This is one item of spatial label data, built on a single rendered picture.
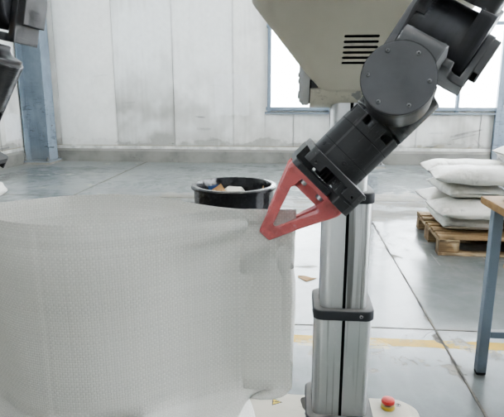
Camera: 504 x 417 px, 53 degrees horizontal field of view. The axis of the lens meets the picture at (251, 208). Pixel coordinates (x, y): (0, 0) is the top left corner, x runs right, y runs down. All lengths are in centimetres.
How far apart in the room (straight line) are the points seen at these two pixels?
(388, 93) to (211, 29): 827
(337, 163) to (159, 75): 835
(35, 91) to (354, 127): 890
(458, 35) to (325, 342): 79
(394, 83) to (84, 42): 888
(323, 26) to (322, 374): 72
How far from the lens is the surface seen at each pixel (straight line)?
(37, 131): 932
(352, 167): 47
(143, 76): 885
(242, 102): 852
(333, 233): 106
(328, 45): 94
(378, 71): 41
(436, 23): 49
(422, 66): 41
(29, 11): 53
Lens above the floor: 114
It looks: 13 degrees down
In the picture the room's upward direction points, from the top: straight up
